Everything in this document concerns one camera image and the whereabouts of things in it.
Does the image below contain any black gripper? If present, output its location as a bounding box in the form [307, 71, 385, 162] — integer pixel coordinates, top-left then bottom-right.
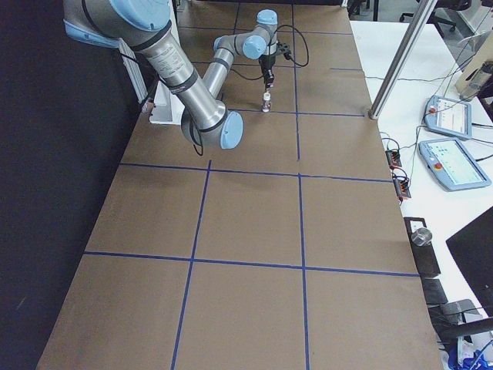
[259, 55, 276, 89]

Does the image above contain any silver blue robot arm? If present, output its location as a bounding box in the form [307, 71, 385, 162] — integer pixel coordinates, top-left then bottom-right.
[63, 0, 278, 150]

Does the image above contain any far orange black connector box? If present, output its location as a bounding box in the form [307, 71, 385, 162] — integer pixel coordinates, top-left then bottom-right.
[385, 150, 402, 170]

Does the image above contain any orange black connector box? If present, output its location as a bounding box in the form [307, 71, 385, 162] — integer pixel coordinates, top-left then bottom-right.
[385, 150, 402, 170]
[392, 175, 411, 202]

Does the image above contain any near orange black connector box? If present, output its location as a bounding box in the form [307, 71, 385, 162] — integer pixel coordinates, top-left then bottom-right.
[392, 175, 411, 202]

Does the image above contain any far teach pendant tablet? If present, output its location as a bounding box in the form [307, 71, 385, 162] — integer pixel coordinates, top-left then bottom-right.
[424, 95, 472, 140]

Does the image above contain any teach pendant tablet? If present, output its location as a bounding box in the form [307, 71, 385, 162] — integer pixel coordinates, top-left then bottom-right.
[424, 95, 472, 140]
[418, 138, 491, 191]

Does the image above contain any near teach pendant tablet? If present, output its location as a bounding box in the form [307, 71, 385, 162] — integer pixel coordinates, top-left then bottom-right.
[418, 138, 491, 191]

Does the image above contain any wooden stand with bottle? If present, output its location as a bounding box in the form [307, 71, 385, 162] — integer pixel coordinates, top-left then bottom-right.
[455, 31, 492, 101]

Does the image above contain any metal cylinder on black plate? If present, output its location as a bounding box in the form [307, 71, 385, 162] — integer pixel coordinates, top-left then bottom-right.
[404, 217, 441, 278]

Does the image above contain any black monitor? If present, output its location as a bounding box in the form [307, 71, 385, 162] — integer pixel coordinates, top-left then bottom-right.
[446, 208, 492, 314]

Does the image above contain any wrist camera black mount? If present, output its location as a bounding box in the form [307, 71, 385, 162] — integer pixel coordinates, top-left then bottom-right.
[275, 41, 292, 60]

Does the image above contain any white central pedestal column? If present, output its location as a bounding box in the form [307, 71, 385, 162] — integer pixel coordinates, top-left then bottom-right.
[149, 82, 184, 126]

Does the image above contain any aluminium frame post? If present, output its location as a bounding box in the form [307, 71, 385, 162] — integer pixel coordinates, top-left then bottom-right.
[368, 0, 438, 119]

